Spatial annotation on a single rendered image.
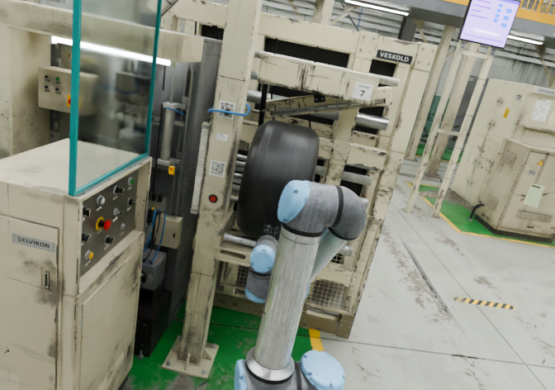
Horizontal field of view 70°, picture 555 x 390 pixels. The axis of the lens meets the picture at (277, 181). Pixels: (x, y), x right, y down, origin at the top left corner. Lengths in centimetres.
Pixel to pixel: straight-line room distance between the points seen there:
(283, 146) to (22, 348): 126
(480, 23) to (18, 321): 531
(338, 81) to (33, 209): 144
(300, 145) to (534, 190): 477
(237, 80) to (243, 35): 20
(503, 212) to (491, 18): 247
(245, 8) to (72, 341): 147
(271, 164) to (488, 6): 439
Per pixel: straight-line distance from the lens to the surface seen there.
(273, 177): 171
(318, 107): 223
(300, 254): 107
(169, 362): 258
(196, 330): 243
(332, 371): 138
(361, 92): 209
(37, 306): 168
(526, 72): 1337
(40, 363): 184
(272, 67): 210
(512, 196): 608
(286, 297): 113
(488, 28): 572
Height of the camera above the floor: 183
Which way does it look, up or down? 18 degrees down
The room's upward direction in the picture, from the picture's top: 12 degrees clockwise
